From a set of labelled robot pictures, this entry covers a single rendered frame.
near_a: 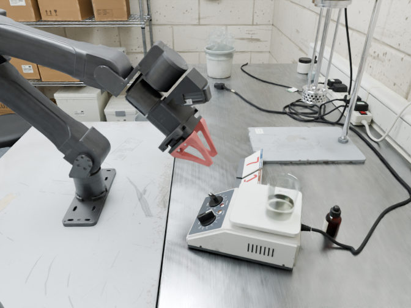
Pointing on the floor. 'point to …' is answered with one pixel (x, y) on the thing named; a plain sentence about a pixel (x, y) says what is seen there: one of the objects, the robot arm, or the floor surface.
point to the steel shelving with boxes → (30, 10)
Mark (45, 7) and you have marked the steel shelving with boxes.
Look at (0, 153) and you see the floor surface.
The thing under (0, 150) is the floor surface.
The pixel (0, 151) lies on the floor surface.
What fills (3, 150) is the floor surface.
